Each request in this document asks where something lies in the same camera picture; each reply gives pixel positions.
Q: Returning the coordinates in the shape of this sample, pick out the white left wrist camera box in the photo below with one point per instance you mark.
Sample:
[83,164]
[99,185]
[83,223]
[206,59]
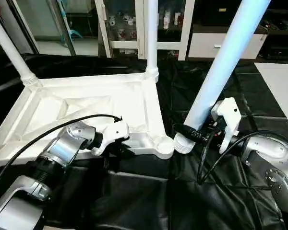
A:
[110,134]

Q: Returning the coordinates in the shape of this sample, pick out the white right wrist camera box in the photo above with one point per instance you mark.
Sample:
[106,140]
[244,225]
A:
[228,120]

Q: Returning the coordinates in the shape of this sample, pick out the black box with yellow label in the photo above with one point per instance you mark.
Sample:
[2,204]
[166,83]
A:
[221,12]

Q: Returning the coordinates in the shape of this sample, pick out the white plastic table top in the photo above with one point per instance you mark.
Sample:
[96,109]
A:
[77,105]

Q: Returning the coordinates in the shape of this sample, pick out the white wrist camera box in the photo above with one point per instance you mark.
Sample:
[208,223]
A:
[228,120]
[110,134]

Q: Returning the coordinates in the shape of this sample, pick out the blue metal stand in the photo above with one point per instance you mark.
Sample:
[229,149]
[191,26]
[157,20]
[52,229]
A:
[69,21]

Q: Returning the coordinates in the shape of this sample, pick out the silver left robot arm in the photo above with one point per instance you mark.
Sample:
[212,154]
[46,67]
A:
[53,158]

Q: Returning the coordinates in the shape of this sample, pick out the white drawer unit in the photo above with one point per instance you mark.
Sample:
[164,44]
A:
[216,45]

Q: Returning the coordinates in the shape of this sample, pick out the white glass-door cabinet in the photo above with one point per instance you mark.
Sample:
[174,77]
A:
[129,24]

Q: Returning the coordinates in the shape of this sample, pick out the white plastic table leg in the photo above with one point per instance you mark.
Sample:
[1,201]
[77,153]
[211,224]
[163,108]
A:
[152,38]
[12,48]
[225,57]

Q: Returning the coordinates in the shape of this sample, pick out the black work mat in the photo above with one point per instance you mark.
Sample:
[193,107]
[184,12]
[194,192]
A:
[192,191]

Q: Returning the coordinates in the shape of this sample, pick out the white flat panel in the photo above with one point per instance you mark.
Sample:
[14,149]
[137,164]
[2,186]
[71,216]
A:
[281,91]

